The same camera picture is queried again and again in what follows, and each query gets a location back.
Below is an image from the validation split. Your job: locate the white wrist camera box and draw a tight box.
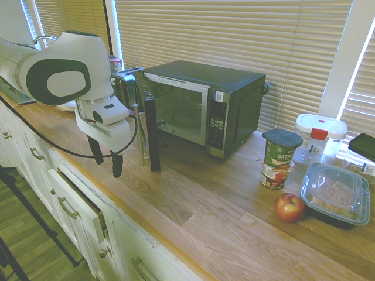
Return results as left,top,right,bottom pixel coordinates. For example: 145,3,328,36
91,102,130,126

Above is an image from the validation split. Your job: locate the black stainless microwave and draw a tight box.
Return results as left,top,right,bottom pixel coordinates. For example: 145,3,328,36
139,60,267,160

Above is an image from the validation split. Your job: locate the wide beige window blind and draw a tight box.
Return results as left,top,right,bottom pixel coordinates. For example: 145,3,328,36
115,0,354,134

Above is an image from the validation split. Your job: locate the white open drawer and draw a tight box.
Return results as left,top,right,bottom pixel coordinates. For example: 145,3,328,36
47,167,108,244

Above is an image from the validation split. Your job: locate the red oatmeal cup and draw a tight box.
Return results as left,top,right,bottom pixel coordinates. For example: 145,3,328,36
260,160,296,191

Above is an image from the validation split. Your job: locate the glass jar with red lid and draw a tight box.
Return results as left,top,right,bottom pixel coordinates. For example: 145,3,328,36
108,57,124,74

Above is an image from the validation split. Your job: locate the stainless steel toaster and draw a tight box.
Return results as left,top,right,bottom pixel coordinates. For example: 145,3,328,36
110,66,146,111

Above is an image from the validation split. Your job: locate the green oatmeal cup black lid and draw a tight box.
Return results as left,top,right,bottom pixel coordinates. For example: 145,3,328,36
261,129,304,169

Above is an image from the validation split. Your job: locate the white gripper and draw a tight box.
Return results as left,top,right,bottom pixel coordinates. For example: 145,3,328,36
75,116,131,179

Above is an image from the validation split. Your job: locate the white kitchen cabinet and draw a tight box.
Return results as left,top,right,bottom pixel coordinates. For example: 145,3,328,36
0,99,206,281

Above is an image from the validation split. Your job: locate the clear container white lid red clasp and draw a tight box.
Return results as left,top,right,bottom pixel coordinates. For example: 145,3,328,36
294,113,349,164

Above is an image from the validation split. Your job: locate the brass bar drawer handle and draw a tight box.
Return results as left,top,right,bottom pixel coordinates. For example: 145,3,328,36
131,257,156,281
57,196,81,220
29,146,45,162

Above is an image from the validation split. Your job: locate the black camera tripod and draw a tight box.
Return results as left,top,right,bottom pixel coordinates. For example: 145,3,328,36
0,163,80,281

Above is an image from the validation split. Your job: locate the black food container clear lid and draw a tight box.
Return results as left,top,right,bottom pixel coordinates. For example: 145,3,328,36
299,162,371,231

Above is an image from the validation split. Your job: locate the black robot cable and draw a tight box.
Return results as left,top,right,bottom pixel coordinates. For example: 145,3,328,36
0,95,139,160

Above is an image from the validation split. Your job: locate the red apple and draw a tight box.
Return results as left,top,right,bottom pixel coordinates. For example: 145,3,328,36
273,193,306,224

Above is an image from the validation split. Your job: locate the narrow beige window blind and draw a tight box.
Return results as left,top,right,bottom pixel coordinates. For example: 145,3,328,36
33,0,111,57

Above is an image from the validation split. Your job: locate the white plate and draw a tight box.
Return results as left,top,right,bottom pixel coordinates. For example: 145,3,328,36
55,99,78,113

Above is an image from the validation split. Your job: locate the silver curved faucet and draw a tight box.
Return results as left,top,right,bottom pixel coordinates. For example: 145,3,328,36
32,35,59,49

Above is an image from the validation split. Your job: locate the clear plastic package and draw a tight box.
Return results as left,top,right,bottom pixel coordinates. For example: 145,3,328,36
342,151,375,186

